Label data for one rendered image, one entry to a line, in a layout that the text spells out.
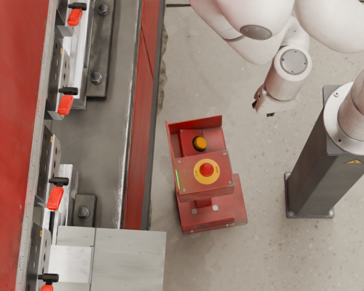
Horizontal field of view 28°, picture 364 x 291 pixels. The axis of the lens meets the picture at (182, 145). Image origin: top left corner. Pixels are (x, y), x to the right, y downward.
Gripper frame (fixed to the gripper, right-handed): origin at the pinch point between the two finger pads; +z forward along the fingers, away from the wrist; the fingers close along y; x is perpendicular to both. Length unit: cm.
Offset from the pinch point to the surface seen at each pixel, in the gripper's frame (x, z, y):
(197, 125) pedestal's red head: 4.6, 21.0, -16.7
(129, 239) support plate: -27.9, -1.9, -40.6
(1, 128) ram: -15, -61, -58
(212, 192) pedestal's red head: -15.0, 22.1, -15.9
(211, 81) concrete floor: 44, 95, 1
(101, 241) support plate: -27, -1, -47
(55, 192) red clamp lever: -20, -30, -54
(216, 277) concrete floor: -33, 96, -11
